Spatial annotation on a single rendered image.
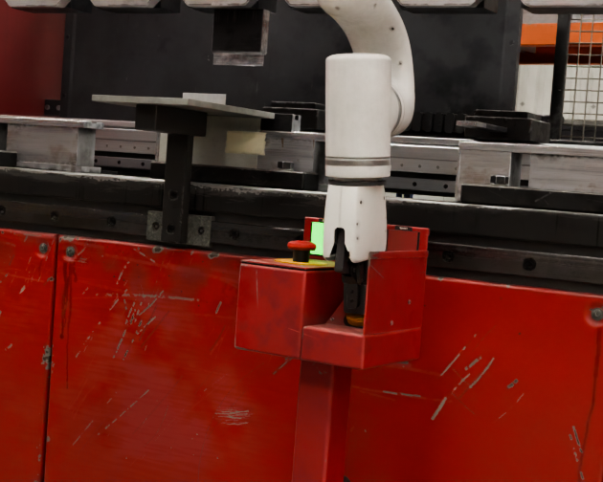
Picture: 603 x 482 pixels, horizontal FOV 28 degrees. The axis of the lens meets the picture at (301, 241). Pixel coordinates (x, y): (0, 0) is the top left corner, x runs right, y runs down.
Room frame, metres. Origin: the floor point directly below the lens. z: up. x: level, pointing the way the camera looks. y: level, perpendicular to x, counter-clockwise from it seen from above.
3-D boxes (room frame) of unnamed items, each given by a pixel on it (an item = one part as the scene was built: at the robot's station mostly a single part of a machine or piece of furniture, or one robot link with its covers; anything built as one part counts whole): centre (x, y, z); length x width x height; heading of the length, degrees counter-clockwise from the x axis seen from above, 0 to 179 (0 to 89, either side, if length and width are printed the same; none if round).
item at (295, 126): (2.07, 0.11, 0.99); 0.20 x 0.03 x 0.03; 62
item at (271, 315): (1.61, -0.05, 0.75); 0.20 x 0.16 x 0.18; 58
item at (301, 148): (2.06, 0.08, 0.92); 0.39 x 0.06 x 0.10; 62
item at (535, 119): (2.03, -0.31, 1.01); 0.26 x 0.12 x 0.05; 152
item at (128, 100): (1.95, 0.20, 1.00); 0.26 x 0.18 x 0.01; 152
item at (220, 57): (2.08, 0.13, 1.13); 0.10 x 0.02 x 0.10; 62
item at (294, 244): (1.63, 0.00, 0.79); 0.04 x 0.04 x 0.04
